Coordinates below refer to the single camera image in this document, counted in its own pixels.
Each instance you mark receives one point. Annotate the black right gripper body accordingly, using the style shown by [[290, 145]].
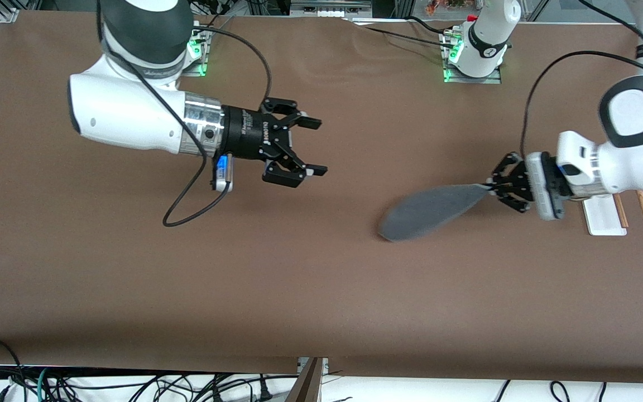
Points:
[[245, 134]]

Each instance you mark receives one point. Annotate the grey microfibre towel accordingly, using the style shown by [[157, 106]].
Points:
[[427, 212]]

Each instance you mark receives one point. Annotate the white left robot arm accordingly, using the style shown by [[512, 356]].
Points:
[[634, 167]]

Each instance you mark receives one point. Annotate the white rectangular tray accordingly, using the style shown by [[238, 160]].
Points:
[[603, 218]]

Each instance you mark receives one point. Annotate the white power strip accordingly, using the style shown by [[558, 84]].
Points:
[[330, 6]]

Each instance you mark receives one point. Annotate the orange red clutter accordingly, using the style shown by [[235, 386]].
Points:
[[450, 5]]

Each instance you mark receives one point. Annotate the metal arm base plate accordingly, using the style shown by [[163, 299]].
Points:
[[472, 80], [198, 53]]

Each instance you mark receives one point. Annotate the aluminium corner bracket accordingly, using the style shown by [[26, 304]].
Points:
[[9, 15]]

